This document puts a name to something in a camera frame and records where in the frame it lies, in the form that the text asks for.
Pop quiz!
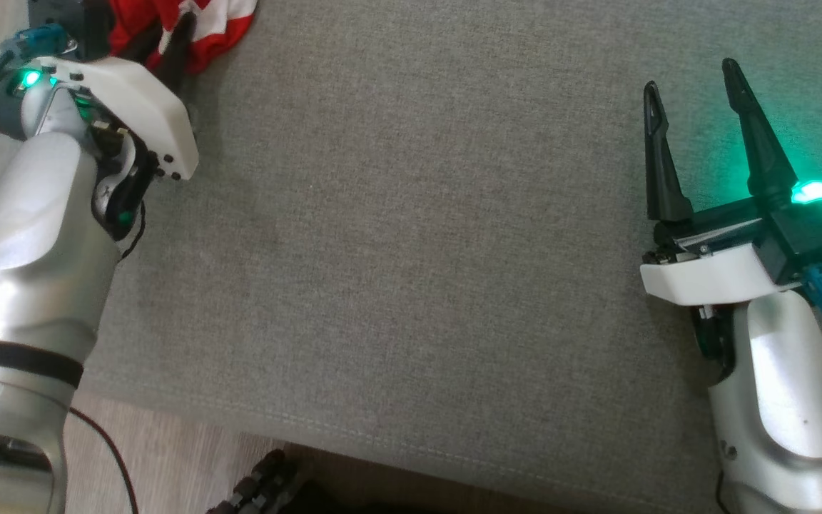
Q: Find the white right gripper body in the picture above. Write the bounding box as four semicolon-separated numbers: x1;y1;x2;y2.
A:
641;171;822;308

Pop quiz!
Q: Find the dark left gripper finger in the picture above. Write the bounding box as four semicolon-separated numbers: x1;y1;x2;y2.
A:
117;30;163;69
156;13;198;94

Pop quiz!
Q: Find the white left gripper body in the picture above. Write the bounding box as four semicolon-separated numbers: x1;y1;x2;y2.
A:
0;57;199;183

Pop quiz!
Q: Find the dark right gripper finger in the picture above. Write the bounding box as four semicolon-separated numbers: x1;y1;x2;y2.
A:
644;81;695;222
721;59;798;206

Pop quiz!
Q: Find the red white basketball jersey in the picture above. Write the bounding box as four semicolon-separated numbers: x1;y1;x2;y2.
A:
108;0;258;76

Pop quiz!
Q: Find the blue left camera connector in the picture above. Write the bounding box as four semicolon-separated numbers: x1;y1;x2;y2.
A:
0;24;76;61

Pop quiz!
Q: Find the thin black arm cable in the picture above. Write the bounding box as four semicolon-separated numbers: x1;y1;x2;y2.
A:
68;407;139;514

